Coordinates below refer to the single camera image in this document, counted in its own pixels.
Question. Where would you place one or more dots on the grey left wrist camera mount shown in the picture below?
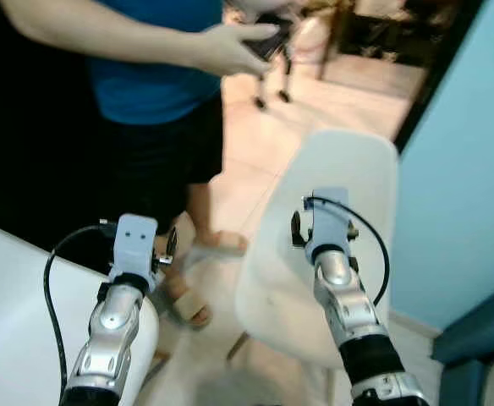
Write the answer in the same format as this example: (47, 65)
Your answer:
(134, 241)

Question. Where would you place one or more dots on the person's right hand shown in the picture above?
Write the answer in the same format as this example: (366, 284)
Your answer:
(226, 51)

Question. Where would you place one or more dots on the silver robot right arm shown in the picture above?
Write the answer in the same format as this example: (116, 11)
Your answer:
(348, 304)

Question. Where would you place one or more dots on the black stool legs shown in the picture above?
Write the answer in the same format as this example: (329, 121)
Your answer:
(260, 89)

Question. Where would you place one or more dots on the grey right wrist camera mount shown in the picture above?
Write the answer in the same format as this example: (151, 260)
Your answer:
(327, 224)

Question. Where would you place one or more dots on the dark phone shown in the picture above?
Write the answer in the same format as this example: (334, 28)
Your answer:
(272, 42)

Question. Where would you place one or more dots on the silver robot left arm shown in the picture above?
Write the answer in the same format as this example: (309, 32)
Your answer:
(112, 330)

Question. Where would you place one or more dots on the person's right forearm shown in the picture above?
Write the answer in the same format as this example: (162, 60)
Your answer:
(103, 34)

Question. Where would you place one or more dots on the person in blue shirt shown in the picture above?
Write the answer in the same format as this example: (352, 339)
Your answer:
(145, 68)

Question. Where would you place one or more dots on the white plastic chair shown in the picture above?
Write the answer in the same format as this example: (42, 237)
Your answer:
(19, 321)
(340, 161)

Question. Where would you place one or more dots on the tan sandal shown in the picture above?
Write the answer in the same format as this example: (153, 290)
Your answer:
(189, 306)

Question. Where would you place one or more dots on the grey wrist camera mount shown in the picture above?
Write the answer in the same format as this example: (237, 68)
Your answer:
(327, 224)
(134, 241)

